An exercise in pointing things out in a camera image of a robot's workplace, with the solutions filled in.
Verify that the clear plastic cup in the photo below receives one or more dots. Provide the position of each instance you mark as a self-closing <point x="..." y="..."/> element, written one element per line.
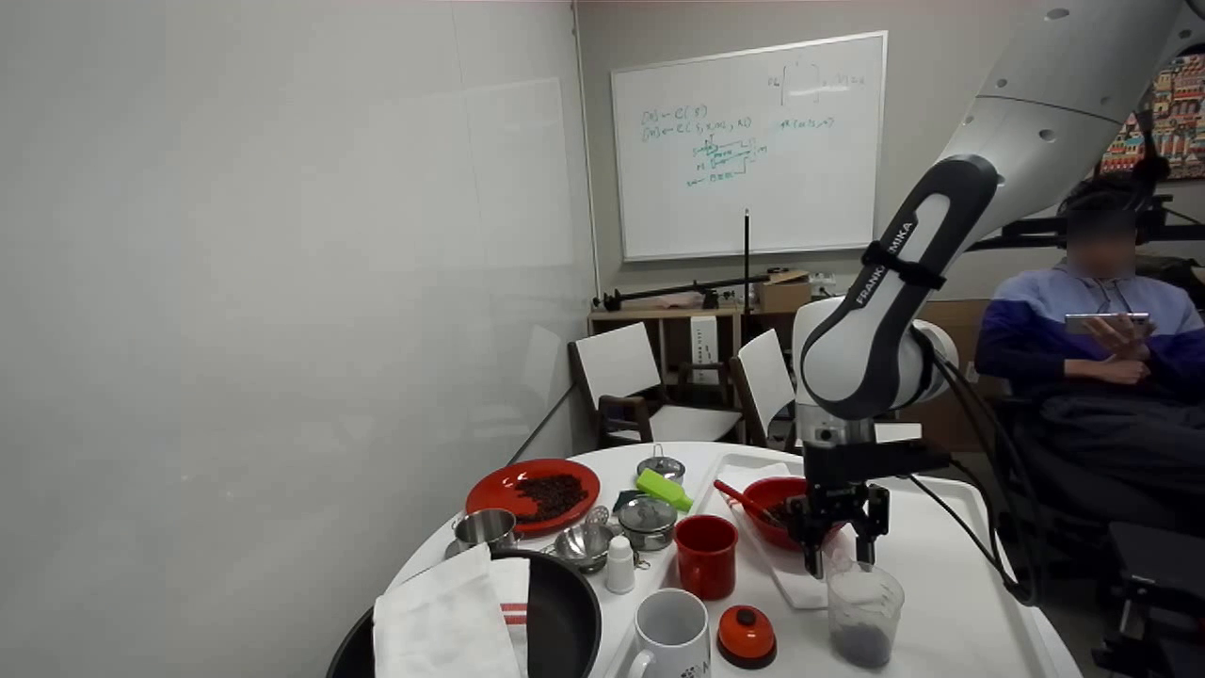
<point x="867" y="623"/>

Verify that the white chair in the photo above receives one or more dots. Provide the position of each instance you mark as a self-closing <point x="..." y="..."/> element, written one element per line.
<point x="767" y="378"/>
<point x="614" y="364"/>

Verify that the small white bottle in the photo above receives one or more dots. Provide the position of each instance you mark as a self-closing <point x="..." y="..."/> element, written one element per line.
<point x="621" y="568"/>

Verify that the seated person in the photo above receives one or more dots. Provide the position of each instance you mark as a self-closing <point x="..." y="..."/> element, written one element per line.
<point x="1094" y="378"/>

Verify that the black office chair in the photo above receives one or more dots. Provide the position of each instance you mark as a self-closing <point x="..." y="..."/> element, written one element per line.
<point x="1154" y="590"/>

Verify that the small orange round lid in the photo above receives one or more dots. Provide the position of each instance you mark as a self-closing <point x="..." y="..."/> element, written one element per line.
<point x="749" y="633"/>

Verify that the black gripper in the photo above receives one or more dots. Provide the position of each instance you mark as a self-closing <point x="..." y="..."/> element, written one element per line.
<point x="859" y="465"/>

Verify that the black frying pan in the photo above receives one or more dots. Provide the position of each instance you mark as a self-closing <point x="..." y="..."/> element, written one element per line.
<point x="565" y="615"/>

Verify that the colourful wall poster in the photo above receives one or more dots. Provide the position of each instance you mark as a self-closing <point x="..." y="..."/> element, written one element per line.
<point x="1169" y="117"/>

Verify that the white tray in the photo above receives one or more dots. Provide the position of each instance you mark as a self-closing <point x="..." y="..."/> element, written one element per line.
<point x="956" y="615"/>

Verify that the steel measuring cup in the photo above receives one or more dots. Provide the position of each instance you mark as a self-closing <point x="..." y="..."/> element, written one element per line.
<point x="582" y="548"/>

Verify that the small steel cup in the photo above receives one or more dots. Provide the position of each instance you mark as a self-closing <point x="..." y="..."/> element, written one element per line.
<point x="489" y="529"/>

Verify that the red plate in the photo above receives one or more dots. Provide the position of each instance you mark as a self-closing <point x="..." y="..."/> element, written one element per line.
<point x="533" y="495"/>

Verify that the black tripod rod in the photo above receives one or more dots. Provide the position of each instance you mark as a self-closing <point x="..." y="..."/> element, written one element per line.
<point x="681" y="288"/>

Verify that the white mug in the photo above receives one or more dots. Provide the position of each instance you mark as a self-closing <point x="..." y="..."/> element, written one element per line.
<point x="673" y="633"/>

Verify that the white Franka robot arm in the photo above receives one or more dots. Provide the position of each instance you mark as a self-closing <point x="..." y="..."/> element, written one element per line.
<point x="1056" y="99"/>

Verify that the red bowl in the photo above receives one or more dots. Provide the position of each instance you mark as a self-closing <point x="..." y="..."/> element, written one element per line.
<point x="771" y="511"/>

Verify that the handheld tablet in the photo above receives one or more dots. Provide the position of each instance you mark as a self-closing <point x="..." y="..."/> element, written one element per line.
<point x="1110" y="329"/>

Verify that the white cloth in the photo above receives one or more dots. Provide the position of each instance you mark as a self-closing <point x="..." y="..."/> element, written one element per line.
<point x="439" y="615"/>

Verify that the whiteboard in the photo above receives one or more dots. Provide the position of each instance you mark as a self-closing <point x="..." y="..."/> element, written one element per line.
<point x="754" y="145"/>

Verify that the cardboard box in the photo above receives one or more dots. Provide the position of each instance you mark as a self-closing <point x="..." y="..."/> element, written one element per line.
<point x="785" y="292"/>

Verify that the red cup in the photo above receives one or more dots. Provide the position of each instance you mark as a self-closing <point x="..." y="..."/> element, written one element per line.
<point x="705" y="558"/>

